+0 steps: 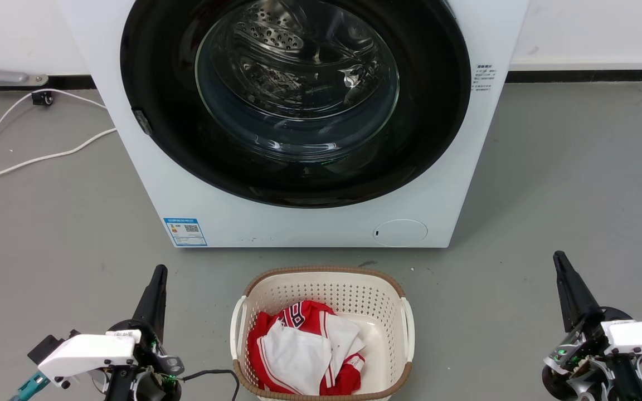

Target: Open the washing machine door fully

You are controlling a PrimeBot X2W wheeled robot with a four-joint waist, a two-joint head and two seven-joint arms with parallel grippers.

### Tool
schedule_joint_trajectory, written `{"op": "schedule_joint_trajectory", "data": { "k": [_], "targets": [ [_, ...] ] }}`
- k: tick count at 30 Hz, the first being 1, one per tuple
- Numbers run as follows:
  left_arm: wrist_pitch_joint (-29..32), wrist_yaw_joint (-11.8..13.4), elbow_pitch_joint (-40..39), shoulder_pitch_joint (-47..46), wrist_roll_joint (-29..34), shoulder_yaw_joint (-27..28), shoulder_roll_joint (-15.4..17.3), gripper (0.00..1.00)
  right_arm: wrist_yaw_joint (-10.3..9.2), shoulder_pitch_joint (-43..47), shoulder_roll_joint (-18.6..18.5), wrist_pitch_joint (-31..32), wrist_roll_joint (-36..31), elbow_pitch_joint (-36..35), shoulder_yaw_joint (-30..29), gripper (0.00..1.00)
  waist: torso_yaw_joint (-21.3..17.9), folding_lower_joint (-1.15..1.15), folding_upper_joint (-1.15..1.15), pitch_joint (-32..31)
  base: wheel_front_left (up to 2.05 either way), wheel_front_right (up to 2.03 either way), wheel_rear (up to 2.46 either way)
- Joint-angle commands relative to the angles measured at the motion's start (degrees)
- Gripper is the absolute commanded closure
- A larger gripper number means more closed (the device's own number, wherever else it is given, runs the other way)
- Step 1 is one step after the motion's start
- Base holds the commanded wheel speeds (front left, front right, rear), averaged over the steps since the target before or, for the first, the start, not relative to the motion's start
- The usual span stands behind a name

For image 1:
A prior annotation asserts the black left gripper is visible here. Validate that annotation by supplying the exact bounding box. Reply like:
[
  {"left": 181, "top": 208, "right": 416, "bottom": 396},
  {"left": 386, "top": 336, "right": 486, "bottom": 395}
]
[{"left": 88, "top": 265, "right": 186, "bottom": 401}]

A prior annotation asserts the teal cable connector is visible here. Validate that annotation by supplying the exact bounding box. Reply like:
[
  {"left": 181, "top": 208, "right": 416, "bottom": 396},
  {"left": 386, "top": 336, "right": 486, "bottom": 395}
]
[{"left": 9, "top": 371, "right": 51, "bottom": 401}]

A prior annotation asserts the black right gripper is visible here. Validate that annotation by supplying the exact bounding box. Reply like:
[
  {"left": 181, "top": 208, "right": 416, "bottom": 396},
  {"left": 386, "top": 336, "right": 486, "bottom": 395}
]
[{"left": 542, "top": 251, "right": 642, "bottom": 401}]

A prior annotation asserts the black printed text label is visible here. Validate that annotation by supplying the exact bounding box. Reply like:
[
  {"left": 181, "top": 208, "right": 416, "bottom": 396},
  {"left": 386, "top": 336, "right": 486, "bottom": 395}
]
[{"left": 473, "top": 63, "right": 496, "bottom": 92}]

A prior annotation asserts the black round glass washer door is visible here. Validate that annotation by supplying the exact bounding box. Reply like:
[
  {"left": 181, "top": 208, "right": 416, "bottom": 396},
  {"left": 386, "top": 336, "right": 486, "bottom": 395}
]
[{"left": 120, "top": 0, "right": 472, "bottom": 209}]

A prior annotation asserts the cream plastic laundry basket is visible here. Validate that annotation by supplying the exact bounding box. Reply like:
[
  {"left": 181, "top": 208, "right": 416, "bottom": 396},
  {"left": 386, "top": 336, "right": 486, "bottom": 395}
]
[{"left": 230, "top": 266, "right": 415, "bottom": 401}]

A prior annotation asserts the red and white jersey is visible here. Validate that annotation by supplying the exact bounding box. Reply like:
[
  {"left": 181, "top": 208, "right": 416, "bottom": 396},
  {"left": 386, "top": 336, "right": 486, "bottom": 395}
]
[{"left": 247, "top": 300, "right": 366, "bottom": 397}]

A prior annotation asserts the white front-load washing machine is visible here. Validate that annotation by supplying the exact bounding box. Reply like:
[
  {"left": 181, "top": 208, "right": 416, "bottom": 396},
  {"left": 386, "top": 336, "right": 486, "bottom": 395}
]
[{"left": 59, "top": 0, "right": 531, "bottom": 249}]

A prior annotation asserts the blue energy label sticker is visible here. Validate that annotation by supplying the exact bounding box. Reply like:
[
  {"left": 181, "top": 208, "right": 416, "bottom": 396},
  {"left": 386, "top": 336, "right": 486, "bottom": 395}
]
[{"left": 163, "top": 217, "right": 208, "bottom": 247}]

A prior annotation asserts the round white filter cover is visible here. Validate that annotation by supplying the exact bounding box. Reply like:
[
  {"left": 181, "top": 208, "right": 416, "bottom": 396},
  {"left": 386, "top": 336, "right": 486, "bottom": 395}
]
[{"left": 372, "top": 219, "right": 429, "bottom": 248}]

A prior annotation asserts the perforated steel washer drum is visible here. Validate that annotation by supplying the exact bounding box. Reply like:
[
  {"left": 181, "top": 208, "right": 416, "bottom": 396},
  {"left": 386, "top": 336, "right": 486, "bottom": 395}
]
[{"left": 195, "top": 0, "right": 400, "bottom": 163}]

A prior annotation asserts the grey floor pipe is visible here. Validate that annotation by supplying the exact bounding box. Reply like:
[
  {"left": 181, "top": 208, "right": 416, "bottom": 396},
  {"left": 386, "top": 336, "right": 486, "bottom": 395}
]
[{"left": 0, "top": 47, "right": 49, "bottom": 87}]

